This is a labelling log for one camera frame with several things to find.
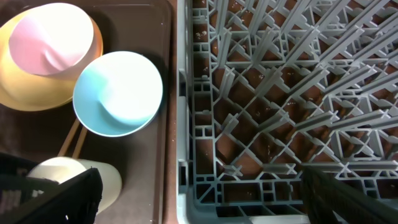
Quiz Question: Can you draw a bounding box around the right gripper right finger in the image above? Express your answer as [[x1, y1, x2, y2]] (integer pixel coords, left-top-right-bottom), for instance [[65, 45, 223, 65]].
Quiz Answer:
[[300, 167, 397, 224]]

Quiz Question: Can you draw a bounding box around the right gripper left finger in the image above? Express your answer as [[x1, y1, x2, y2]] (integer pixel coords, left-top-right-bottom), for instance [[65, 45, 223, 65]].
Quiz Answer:
[[1, 153, 103, 223]]

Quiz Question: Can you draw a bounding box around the white pink bowl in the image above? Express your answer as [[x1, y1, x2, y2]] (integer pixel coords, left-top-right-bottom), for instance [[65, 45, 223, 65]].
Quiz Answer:
[[8, 2, 94, 76]]

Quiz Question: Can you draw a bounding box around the grey dishwasher rack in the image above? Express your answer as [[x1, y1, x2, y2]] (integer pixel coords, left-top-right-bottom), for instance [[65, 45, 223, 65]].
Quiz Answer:
[[176, 0, 397, 223]]

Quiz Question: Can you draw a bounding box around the white cup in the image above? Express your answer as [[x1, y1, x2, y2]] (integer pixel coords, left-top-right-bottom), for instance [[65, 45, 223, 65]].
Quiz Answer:
[[28, 157, 122, 214]]

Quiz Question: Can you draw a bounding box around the right wooden chopstick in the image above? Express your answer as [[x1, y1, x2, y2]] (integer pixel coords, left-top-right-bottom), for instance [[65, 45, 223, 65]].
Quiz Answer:
[[72, 127, 88, 159]]

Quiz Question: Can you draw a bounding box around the wooden chopstick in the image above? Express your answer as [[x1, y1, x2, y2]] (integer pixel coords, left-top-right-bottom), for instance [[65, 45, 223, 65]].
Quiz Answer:
[[72, 127, 88, 159], [58, 119, 80, 157]]

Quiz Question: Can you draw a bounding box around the left wooden chopstick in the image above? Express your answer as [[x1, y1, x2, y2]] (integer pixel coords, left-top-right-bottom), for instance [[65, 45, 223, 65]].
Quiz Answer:
[[58, 119, 80, 157]]

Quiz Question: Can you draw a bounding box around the yellow plate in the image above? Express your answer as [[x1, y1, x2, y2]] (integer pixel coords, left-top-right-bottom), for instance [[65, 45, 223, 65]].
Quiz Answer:
[[1, 9, 103, 111]]

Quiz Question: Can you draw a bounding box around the brown serving tray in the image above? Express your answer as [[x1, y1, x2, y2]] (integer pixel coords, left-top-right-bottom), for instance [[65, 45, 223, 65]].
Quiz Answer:
[[1, 0, 173, 223]]

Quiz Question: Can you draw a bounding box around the light blue bowl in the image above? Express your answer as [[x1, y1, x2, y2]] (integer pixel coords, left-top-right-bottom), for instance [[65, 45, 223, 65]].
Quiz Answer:
[[73, 51, 164, 137]]

